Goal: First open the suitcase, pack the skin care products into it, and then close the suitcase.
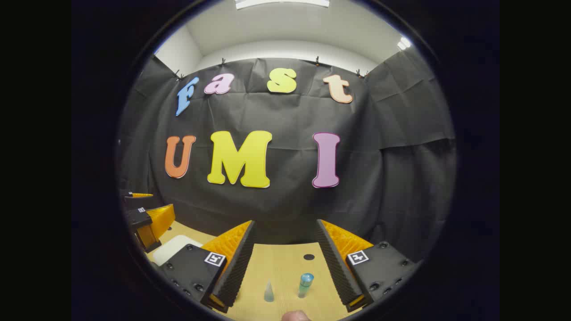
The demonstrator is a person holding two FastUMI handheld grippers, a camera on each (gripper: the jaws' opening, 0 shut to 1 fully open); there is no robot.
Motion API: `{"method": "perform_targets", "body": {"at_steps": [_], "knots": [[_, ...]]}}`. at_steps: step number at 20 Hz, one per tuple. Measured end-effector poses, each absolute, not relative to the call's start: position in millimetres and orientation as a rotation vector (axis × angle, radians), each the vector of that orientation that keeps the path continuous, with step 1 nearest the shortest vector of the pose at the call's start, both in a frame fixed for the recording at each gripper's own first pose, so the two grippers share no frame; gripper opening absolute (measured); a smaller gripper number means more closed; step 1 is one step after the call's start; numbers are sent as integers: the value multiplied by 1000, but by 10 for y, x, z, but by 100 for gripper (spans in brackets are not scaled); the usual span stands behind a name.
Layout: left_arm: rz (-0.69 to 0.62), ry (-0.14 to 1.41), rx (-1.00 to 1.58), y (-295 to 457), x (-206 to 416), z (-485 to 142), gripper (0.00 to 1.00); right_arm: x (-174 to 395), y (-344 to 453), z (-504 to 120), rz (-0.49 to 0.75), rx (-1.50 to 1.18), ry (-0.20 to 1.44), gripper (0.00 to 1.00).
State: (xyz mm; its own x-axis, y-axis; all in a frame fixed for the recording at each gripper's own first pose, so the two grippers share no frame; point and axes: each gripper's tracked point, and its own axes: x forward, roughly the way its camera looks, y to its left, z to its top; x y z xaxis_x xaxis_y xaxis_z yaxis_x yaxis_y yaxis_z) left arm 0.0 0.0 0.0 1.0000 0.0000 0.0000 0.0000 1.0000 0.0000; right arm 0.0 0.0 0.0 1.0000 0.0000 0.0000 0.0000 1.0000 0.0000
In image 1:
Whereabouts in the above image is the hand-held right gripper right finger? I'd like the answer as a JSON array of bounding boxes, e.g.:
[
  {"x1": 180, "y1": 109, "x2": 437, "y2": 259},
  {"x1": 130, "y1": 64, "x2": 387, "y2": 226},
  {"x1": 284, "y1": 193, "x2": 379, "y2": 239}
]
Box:
[{"x1": 316, "y1": 218, "x2": 420, "y2": 313}]

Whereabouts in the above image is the black backdrop cloth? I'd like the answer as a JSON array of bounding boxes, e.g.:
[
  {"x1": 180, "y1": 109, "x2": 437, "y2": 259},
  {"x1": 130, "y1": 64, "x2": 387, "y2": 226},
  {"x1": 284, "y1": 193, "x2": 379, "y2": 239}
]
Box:
[{"x1": 117, "y1": 47, "x2": 456, "y2": 263}]

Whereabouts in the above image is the white suitcase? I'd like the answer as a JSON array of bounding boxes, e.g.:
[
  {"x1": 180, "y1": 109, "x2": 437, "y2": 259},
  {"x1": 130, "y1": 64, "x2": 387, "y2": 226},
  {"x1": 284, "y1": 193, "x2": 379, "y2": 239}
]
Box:
[{"x1": 152, "y1": 235, "x2": 203, "y2": 267}]

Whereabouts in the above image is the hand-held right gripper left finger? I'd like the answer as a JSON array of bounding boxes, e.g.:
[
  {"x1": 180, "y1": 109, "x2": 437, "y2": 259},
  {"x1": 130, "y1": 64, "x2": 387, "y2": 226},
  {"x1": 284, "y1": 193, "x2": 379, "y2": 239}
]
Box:
[{"x1": 157, "y1": 219, "x2": 257, "y2": 314}]

